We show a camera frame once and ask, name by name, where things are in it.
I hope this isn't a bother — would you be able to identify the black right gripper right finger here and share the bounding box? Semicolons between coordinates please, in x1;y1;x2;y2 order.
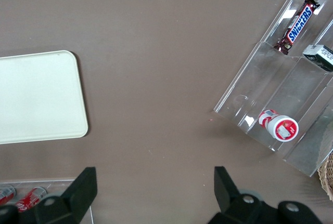
207;166;322;224

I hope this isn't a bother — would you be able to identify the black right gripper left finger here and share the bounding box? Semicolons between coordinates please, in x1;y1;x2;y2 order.
0;167;98;224

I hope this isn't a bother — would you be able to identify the small wicker basket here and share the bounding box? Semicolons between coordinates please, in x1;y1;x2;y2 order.
317;153;333;196

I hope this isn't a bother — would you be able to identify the cream rectangular plastic tray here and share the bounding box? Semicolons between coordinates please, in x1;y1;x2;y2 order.
0;50;89;146

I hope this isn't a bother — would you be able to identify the clear acrylic bottle rack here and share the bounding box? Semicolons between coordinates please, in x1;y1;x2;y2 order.
0;179;95;224

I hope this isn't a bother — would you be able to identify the red cola bottle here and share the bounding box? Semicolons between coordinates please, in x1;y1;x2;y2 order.
0;184;16;206
14;187;48;213

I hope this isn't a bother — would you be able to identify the white red yogurt bottle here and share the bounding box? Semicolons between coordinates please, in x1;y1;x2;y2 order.
258;109;299;142

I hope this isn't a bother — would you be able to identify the clear acrylic stepped display stand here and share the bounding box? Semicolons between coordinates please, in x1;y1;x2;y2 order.
213;0;333;178

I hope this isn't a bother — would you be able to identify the black white wrapped snack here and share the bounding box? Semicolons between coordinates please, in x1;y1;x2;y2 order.
302;44;333;73

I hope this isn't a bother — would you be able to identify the Snickers chocolate bar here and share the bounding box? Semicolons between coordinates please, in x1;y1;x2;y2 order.
273;0;321;56

